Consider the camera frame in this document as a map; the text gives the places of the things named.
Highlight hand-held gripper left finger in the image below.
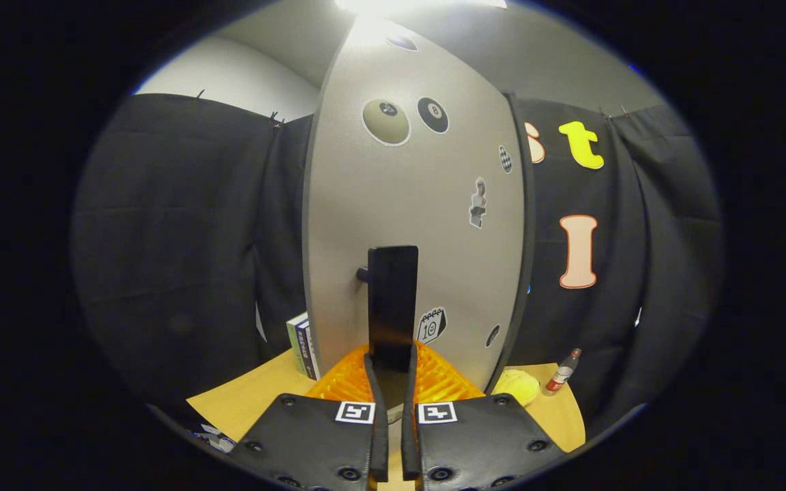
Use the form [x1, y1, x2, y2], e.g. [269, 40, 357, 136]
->
[229, 341, 390, 491]

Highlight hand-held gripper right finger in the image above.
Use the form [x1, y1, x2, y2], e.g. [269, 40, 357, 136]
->
[401, 341, 568, 491]

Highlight black door handle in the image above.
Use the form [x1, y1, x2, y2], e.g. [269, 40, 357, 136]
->
[356, 245, 420, 372]

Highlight dark grey shoe cabinet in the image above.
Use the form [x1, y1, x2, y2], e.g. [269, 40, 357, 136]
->
[502, 92, 537, 393]

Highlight blue spine book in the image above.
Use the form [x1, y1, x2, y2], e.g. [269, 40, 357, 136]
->
[296, 317, 320, 381]

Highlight yellow bread bun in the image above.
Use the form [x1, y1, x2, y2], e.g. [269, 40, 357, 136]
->
[492, 368, 541, 407]

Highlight small clear bottle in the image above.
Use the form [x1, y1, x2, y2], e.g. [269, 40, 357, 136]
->
[544, 348, 582, 396]

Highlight printed paper sheet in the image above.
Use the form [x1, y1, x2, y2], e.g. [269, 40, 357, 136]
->
[192, 423, 237, 454]

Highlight large ceiling light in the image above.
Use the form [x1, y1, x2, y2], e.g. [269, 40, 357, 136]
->
[335, 0, 508, 14]

